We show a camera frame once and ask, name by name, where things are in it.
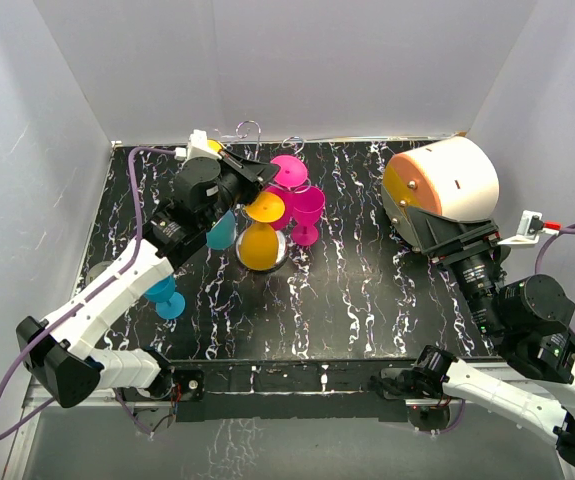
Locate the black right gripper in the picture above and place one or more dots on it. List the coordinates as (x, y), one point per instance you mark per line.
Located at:
(433, 230)

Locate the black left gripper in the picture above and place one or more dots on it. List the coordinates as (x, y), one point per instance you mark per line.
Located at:
(261, 171)

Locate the pink wine glass front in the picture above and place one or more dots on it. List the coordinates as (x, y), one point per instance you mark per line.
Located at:
(292, 174)

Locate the pink wine glass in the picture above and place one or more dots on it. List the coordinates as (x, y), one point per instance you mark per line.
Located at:
(308, 207)
(292, 174)

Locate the orange wine glass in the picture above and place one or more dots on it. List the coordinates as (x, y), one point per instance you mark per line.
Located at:
(258, 249)
(215, 145)

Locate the blue wine glass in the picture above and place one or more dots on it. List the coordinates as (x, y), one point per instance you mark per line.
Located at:
(223, 234)
(168, 303)

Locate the orange wine glass front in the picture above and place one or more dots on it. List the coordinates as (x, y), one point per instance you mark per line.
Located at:
(258, 249)

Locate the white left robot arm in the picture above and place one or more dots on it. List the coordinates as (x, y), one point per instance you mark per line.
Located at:
(60, 350)

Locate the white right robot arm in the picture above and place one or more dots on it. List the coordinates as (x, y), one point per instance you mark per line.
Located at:
(527, 321)

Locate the chrome wine glass rack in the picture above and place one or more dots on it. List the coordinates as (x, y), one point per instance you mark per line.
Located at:
(298, 143)

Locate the white orange cylindrical container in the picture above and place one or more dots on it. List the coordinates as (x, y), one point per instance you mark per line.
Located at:
(453, 178)

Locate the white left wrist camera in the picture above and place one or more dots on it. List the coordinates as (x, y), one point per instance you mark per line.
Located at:
(197, 146)

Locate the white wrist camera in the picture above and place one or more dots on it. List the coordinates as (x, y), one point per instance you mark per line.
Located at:
(197, 146)
(531, 226)

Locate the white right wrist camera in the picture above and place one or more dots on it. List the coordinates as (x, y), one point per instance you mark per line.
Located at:
(531, 226)

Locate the aluminium front rail frame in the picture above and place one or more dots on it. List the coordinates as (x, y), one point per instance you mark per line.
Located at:
(290, 430)

